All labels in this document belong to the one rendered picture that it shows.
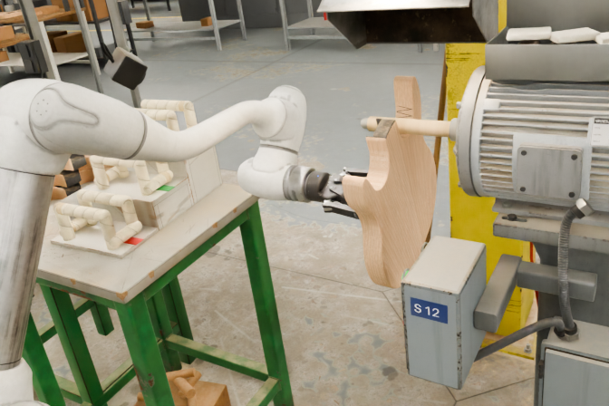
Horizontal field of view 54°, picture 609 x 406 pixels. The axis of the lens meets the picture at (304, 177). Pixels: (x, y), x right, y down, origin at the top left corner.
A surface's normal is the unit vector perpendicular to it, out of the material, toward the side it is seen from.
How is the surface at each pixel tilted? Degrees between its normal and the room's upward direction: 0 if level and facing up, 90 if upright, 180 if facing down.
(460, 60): 90
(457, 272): 0
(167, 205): 90
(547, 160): 90
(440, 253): 0
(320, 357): 0
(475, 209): 90
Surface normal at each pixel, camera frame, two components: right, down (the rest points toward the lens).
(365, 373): -0.12, -0.91
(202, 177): 0.88, 0.09
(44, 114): -0.40, -0.17
